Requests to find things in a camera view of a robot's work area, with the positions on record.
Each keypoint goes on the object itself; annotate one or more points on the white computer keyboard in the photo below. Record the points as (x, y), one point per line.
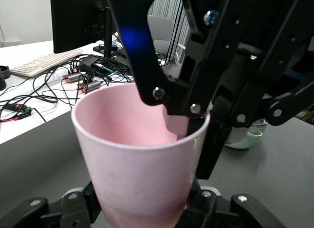
(44, 62)

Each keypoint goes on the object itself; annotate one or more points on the pink plastic cup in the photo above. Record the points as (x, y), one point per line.
(137, 169)

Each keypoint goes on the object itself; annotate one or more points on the pale green stockpot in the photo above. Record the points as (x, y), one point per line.
(243, 143)

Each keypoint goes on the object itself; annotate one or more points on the white wall socket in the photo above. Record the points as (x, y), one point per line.
(9, 43)

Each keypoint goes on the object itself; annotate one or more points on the white office desk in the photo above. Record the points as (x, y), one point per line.
(24, 130)

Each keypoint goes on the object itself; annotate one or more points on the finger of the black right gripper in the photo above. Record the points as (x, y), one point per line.
(218, 144)
(137, 54)

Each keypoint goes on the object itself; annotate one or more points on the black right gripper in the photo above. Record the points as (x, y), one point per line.
(274, 22)

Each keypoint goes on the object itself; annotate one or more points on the black computer monitor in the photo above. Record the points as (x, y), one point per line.
(73, 22)

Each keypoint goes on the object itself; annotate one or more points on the black round container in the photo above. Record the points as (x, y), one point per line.
(4, 72)

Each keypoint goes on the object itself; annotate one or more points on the grey office chair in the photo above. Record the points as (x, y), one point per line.
(159, 29)

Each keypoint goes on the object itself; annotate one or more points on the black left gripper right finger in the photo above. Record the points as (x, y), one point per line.
(211, 213)

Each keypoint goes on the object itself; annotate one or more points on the glass lid with steel knob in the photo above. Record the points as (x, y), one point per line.
(260, 123)

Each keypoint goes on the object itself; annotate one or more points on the brown cardboard box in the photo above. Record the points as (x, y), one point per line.
(305, 115)

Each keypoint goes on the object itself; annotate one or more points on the grey vertical blinds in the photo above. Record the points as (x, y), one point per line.
(166, 5)

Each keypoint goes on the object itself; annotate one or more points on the grey adapter with orange ends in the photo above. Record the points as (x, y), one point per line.
(72, 77)
(89, 87)

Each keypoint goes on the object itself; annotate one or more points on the black hub box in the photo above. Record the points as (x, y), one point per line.
(89, 61)

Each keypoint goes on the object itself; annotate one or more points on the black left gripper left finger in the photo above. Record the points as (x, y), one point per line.
(73, 208)

